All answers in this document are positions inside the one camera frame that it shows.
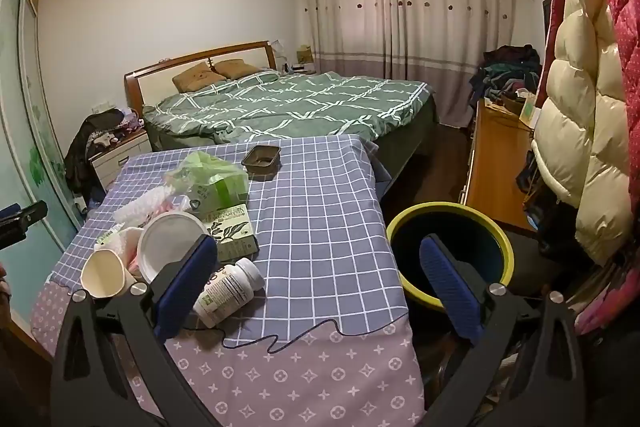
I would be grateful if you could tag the pink cloth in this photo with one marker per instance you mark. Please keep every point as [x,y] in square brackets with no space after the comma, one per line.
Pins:
[610,302]

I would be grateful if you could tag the wooden bed headboard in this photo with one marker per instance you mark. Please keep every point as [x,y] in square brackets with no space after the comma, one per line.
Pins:
[150,74]

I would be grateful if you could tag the wardrobe sliding doors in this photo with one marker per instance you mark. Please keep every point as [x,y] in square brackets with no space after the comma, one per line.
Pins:
[35,132]

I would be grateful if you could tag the white plastic bowl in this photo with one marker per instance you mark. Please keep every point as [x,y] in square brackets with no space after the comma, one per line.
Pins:
[167,239]

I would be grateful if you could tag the pile of clothes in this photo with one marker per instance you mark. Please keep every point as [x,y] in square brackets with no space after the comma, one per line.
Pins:
[505,72]

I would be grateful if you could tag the wooden desk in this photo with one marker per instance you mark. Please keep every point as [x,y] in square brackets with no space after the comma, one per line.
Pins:
[492,167]

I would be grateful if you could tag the clear plastic wrapper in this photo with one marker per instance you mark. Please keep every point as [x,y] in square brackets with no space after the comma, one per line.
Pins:
[137,207]

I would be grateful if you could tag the pink printed packet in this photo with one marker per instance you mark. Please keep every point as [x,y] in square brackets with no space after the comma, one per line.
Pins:
[134,257]

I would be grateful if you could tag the purple checked tablecloth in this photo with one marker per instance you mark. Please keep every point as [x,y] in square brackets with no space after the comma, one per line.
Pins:
[310,227]

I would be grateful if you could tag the bed with green quilt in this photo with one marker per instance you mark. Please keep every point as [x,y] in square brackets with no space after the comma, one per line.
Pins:
[300,102]

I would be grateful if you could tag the white paper cup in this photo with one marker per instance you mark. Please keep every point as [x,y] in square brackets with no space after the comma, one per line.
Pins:
[102,274]

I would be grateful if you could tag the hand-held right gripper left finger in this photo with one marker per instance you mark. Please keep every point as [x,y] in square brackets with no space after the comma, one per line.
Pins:
[185,287]

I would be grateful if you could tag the white pill bottle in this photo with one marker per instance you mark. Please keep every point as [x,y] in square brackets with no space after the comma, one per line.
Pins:
[225,289]

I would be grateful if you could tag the green and white box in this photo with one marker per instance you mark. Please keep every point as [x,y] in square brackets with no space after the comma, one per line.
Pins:
[527,112]

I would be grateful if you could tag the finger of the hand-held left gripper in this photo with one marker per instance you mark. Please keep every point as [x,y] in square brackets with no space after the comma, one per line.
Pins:
[20,217]

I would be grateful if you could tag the cream puffer jacket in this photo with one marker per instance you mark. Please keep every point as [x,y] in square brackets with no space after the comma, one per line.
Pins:
[585,107]

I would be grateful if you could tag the yellow-rimmed dark trash bin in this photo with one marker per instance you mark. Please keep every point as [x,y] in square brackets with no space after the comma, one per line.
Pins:
[475,237]

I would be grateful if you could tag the dark clothes heap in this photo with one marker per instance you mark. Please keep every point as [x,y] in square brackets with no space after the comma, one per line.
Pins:
[85,147]

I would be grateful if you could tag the green leaf-print box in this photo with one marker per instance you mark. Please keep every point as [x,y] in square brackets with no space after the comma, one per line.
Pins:
[232,232]

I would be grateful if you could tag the brown tissue box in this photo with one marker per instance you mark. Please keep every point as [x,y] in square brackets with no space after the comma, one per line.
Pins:
[304,56]

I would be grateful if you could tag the white nightstand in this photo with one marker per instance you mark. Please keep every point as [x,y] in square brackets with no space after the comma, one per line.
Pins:
[117,162]

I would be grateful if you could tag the dark green bed base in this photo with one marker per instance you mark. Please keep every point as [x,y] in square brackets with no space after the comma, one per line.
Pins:
[410,132]

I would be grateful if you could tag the dark hanging bag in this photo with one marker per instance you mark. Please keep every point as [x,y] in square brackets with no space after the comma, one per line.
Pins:
[545,207]

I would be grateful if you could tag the black plastic food tray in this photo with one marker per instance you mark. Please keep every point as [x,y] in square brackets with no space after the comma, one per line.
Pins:
[260,162]

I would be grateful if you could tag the green plastic bag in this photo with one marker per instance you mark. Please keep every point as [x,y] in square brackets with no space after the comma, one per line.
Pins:
[205,167]

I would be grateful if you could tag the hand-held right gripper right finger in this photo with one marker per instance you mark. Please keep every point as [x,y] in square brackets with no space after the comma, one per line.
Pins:
[450,287]

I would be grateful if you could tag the brown pillow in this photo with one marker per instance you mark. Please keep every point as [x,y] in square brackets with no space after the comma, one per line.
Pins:
[197,77]
[237,69]

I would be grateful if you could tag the pink and white curtain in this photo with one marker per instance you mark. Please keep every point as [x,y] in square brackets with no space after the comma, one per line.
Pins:
[400,17]

